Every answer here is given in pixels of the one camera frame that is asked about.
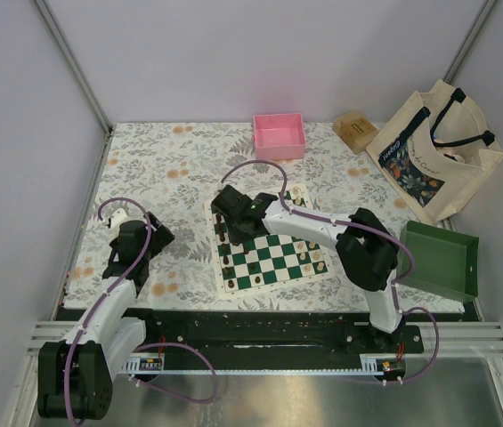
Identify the green white chess board mat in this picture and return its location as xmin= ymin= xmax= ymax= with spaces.
xmin=205 ymin=201 xmax=336 ymax=300

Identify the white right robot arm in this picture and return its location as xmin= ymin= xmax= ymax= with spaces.
xmin=211 ymin=185 xmax=403 ymax=352

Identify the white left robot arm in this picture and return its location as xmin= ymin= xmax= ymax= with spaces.
xmin=37 ymin=212 xmax=174 ymax=421

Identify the floral patterned table mat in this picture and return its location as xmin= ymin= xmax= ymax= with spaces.
xmin=61 ymin=120 xmax=470 ymax=312

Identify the pink plastic box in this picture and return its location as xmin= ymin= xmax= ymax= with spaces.
xmin=253 ymin=113 xmax=305 ymax=160

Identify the small cardboard box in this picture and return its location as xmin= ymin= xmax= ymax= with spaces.
xmin=332 ymin=111 xmax=379 ymax=155

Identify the beige canvas tote bag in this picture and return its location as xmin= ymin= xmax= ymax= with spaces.
xmin=366 ymin=80 xmax=503 ymax=224

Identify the green metal tray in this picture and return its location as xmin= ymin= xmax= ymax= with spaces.
xmin=401 ymin=221 xmax=479 ymax=303

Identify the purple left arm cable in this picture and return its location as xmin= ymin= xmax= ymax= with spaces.
xmin=64 ymin=197 xmax=154 ymax=426

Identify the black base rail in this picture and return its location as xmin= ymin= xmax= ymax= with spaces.
xmin=125 ymin=309 xmax=424 ymax=371

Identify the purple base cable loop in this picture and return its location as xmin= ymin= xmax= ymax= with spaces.
xmin=130 ymin=342 xmax=222 ymax=405

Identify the aluminium frame rail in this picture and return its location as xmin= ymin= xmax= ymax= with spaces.
xmin=23 ymin=319 xmax=503 ymax=379

